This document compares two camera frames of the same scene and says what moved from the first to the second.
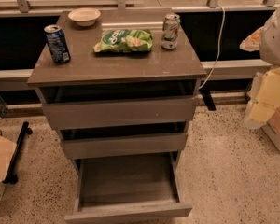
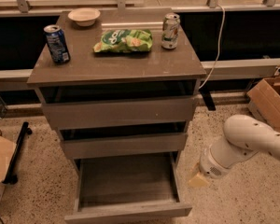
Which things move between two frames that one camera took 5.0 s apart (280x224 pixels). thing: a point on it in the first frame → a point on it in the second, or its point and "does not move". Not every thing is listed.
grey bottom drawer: (126, 187) does not move
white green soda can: (170, 31) does not move
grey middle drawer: (123, 139) does not move
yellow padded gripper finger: (274, 91) → (199, 181)
